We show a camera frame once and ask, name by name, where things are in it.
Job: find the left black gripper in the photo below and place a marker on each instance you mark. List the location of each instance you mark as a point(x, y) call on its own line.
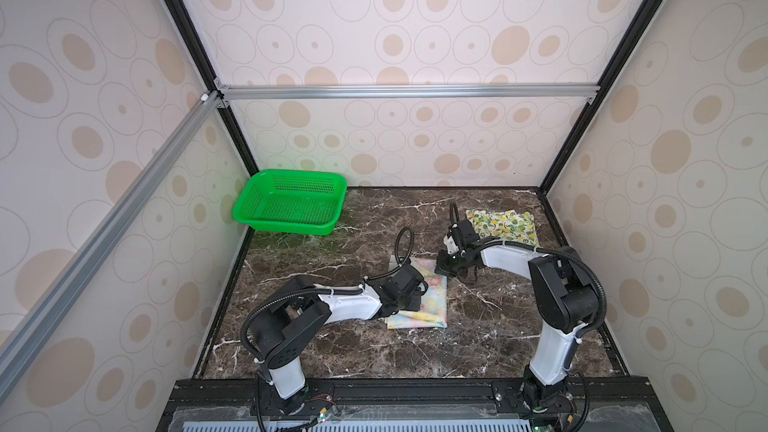
point(414, 295)

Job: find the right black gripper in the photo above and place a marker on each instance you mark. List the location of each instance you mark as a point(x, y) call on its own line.
point(441, 266)

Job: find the pastel floral skirt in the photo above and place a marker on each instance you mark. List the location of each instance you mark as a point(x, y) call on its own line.
point(432, 312)

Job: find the lemon print skirt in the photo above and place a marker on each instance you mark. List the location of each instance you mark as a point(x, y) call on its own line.
point(507, 225)

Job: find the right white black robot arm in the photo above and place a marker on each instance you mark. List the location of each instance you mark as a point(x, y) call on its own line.
point(569, 297)

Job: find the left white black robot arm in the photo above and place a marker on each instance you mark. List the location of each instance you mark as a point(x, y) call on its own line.
point(278, 330)

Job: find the green plastic basket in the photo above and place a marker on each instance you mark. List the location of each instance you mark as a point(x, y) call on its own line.
point(292, 201)

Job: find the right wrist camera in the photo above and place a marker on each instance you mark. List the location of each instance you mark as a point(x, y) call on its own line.
point(450, 245)

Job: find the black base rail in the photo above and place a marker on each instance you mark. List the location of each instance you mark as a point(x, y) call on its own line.
point(625, 403)

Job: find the back aluminium rail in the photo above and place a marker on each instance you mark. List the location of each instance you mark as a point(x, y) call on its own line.
point(425, 91)

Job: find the aluminium rail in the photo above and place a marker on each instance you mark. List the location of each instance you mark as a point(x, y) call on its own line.
point(49, 311)
point(425, 91)

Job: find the left aluminium rail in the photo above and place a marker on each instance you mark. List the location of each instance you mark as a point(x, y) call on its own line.
point(49, 311)

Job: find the right black frame post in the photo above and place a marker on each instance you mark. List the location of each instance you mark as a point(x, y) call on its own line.
point(639, 24)

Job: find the black frame post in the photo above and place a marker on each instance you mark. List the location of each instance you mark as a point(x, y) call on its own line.
point(196, 49)
point(639, 24)

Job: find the left black frame post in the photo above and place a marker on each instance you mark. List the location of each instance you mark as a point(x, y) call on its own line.
point(196, 49)

